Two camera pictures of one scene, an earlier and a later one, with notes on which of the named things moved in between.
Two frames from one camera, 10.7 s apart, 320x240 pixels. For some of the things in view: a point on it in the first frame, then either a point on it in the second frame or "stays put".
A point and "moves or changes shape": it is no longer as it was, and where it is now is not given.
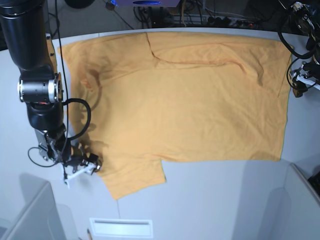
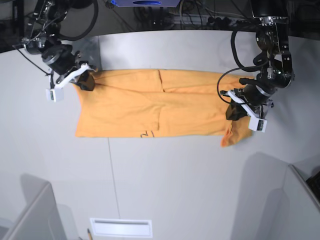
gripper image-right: x=313 y=69 → x=254 y=93
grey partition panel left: x=39 y=219 stays put
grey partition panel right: x=292 y=212 stays put
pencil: x=89 y=234 stays put
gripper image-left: x=58 y=149 → x=61 y=58
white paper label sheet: x=122 y=228 stays put
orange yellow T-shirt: x=134 y=100 moves or changes shape
